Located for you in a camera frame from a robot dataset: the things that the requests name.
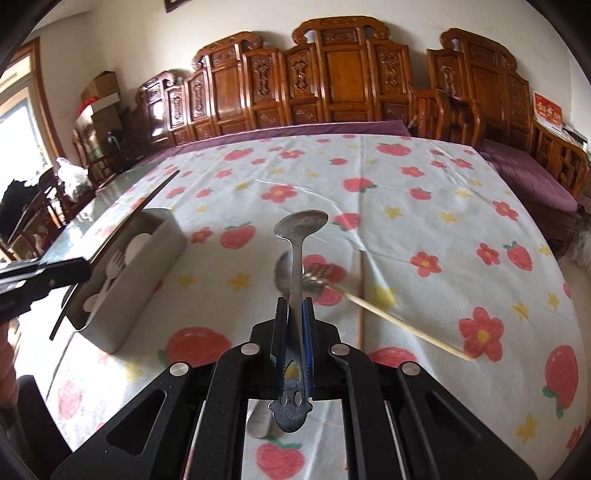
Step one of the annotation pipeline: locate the beige utensil handle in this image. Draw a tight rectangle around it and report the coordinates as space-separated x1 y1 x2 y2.
248 401 273 439

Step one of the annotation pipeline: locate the black fluffy cloth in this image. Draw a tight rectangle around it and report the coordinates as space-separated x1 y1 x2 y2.
0 178 38 223

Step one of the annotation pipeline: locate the carved wooden sofa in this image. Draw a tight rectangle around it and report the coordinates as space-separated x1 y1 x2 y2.
134 17 452 149

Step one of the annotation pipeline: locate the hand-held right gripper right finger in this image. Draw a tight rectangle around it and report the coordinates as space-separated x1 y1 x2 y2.
302 299 537 480

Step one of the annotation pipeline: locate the purple armchair cushion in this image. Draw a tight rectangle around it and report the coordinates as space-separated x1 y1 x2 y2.
478 138 579 214

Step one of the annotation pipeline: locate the wooden door frame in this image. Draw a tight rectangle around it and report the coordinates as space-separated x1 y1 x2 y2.
0 39 66 163

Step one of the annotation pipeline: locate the red desk card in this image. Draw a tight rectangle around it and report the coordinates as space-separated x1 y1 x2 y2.
532 91 565 136

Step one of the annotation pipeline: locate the grey fluffy bundle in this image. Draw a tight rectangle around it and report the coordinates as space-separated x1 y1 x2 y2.
561 222 591 271

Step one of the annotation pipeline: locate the purple sofa cushion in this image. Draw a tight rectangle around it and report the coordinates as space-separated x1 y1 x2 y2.
143 119 413 160

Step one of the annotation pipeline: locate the clear plastic bag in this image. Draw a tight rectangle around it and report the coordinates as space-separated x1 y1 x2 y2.
56 157 91 198

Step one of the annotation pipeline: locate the strawberry print tablecloth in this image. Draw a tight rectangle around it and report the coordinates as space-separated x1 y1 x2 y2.
14 134 591 480

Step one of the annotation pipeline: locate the large cardboard box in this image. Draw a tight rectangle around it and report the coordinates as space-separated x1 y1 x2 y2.
92 110 123 140

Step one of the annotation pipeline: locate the brown cardboard box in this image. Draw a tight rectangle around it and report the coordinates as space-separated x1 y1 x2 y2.
82 71 119 100

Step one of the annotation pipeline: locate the metal fork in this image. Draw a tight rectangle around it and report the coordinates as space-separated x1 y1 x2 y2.
302 265 334 293

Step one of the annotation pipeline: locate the rectangular metal box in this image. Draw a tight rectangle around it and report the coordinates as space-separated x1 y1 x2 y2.
65 208 188 354

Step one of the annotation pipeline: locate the carved wooden chair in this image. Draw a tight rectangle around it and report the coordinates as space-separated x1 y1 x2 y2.
0 168 71 260

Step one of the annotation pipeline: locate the person's left hand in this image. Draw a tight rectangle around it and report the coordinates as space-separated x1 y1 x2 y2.
0 323 20 409

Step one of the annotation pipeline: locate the small beige spoon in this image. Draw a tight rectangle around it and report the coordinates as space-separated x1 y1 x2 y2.
83 291 109 319

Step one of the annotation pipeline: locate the carved wooden armchair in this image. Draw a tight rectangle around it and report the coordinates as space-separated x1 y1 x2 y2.
427 28 591 214

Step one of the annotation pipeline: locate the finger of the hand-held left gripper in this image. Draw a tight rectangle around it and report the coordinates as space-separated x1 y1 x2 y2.
33 257 93 293
0 259 41 278

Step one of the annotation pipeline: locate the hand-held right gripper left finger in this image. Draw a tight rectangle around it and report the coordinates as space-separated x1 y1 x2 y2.
51 298 289 480

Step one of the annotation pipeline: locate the white flat box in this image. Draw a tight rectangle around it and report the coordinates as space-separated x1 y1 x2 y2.
76 95 122 117

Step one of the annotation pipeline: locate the beige fork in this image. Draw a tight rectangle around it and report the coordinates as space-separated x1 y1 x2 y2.
99 249 127 296

